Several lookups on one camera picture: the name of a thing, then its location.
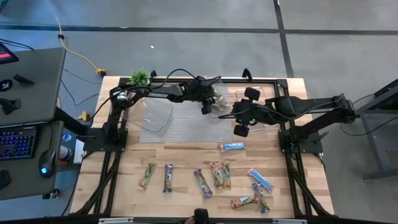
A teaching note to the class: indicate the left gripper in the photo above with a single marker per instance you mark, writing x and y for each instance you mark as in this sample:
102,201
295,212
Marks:
201,91

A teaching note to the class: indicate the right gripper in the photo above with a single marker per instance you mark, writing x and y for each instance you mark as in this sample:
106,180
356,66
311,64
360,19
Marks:
250,112

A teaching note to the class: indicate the blue granola bar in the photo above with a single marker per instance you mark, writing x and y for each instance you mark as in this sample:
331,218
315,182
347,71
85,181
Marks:
260,179
234,146

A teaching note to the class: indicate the green red granola bar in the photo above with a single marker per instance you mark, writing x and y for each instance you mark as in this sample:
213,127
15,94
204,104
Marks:
216,175
242,202

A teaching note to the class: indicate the green purple granola bar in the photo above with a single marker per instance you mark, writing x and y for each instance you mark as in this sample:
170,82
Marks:
203,183
168,178
261,197

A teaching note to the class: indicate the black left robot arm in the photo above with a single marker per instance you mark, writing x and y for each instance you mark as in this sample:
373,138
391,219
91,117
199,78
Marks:
161,91

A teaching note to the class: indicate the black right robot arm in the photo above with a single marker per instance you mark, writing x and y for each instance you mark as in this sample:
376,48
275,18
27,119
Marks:
311,107

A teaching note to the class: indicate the clear plastic bin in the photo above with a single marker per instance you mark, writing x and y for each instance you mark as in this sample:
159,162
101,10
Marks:
152,116
264,129
224,90

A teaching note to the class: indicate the grey woven placemat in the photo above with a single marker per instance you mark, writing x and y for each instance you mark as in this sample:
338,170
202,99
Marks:
186,127

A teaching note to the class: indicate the small green potted plant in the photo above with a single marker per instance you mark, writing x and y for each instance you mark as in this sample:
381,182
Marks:
139,76

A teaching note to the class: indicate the silver aluminium bar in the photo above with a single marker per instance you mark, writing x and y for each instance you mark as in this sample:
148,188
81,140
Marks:
289,221
115,221

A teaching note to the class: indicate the dark metal stand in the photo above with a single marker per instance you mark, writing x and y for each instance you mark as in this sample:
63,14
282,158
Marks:
376,137

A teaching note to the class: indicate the white box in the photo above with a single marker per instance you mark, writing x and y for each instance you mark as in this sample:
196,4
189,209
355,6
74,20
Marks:
78,151

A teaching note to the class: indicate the drink can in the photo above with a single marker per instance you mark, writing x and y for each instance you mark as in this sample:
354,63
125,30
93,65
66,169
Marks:
65,153

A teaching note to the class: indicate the grey desk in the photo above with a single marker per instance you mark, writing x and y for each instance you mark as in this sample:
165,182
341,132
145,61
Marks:
34,93

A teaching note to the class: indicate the black computer mouse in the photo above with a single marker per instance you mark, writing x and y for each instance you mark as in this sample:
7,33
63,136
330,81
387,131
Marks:
47,163

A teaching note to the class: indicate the backlit black keyboard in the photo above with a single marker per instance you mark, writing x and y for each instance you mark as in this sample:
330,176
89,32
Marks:
17,143

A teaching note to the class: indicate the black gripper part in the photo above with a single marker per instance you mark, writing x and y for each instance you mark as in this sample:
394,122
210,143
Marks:
9,105

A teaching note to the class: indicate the round black disc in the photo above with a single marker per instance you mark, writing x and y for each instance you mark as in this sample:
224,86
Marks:
5,85

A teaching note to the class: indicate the black device red screen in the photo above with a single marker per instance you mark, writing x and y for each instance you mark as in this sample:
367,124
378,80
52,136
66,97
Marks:
5,54

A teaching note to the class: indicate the black table-level camera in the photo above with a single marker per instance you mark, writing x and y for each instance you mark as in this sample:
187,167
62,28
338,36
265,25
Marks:
201,215

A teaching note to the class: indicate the black aluminium table frame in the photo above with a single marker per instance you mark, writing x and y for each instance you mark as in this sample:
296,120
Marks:
105,186

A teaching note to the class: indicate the small black bracket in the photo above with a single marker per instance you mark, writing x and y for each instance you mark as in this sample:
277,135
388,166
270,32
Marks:
23,79

